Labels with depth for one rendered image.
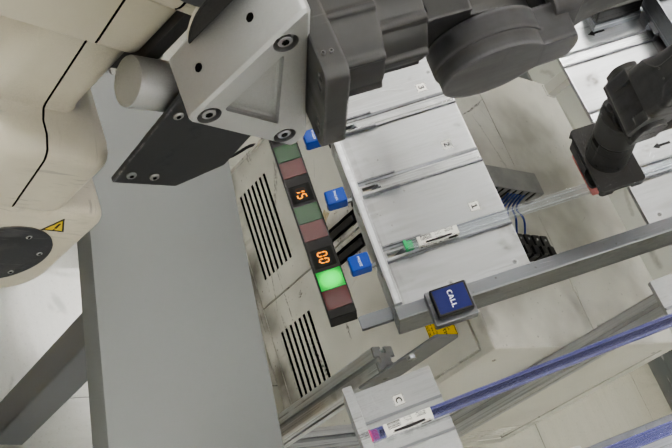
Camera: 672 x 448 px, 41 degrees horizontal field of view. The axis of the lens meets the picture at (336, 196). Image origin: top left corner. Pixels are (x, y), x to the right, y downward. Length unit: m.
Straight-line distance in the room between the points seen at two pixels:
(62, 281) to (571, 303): 1.00
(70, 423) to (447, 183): 0.84
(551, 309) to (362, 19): 1.22
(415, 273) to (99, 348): 0.44
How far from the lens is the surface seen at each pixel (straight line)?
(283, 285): 1.93
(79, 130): 0.85
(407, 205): 1.32
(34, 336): 1.81
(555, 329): 1.70
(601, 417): 2.88
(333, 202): 1.31
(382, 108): 1.40
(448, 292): 1.21
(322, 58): 0.53
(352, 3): 0.56
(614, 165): 1.24
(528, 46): 0.62
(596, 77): 1.46
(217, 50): 0.57
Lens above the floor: 1.48
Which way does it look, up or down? 36 degrees down
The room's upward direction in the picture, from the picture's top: 48 degrees clockwise
